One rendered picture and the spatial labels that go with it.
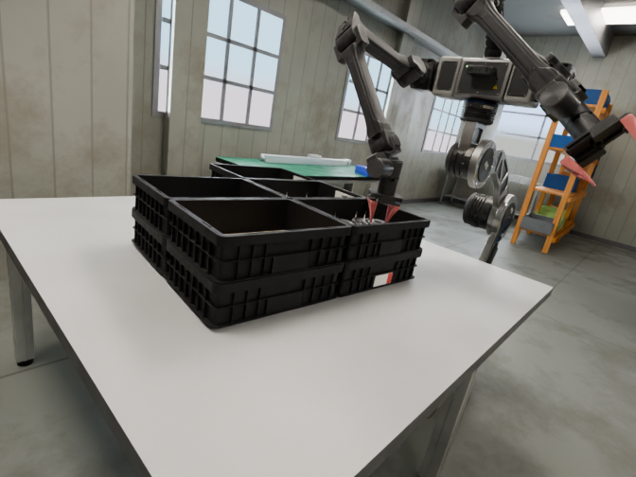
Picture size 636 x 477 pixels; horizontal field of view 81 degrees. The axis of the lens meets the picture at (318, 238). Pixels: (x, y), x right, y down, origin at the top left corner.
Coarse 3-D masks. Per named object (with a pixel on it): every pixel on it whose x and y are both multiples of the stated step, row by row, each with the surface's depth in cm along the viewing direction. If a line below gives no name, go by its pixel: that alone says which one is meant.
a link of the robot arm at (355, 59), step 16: (336, 48) 123; (352, 48) 118; (352, 64) 118; (352, 80) 119; (368, 80) 117; (368, 96) 115; (368, 112) 115; (368, 128) 115; (384, 128) 112; (384, 144) 112
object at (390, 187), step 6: (384, 180) 113; (396, 180) 113; (378, 186) 116; (384, 186) 114; (390, 186) 113; (396, 186) 114; (372, 192) 114; (378, 192) 116; (384, 192) 114; (390, 192) 114; (390, 198) 114; (396, 198) 114; (402, 198) 115
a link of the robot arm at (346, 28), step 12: (348, 24) 120; (360, 24) 123; (336, 36) 124; (348, 36) 118; (372, 36) 130; (372, 48) 132; (384, 48) 134; (384, 60) 137; (396, 60) 139; (408, 60) 143; (420, 60) 147; (396, 72) 144; (420, 72) 145; (408, 84) 151
